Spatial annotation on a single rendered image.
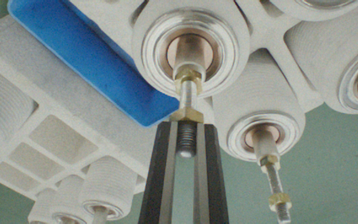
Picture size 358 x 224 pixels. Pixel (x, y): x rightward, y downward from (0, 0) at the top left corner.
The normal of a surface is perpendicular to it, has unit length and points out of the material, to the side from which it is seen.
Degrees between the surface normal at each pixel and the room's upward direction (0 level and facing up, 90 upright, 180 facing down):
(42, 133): 90
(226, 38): 4
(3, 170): 90
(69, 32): 88
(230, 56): 4
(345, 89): 4
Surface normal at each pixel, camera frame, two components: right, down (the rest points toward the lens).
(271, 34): -0.06, 0.66
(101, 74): 0.77, -0.42
